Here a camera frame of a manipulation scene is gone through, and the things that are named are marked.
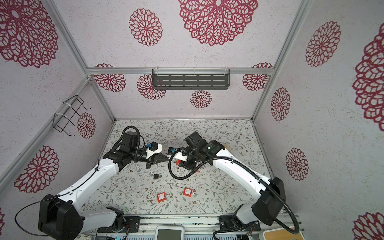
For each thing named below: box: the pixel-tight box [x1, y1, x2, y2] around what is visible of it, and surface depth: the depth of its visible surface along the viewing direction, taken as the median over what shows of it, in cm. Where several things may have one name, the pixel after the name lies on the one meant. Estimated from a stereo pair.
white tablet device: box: [154, 224, 185, 240], surface depth 70 cm
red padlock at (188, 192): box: [183, 187, 194, 197], surface depth 85 cm
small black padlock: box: [153, 173, 162, 180], surface depth 92 cm
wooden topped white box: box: [262, 226, 305, 240], surface depth 68 cm
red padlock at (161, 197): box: [157, 192, 167, 202], surface depth 83 cm
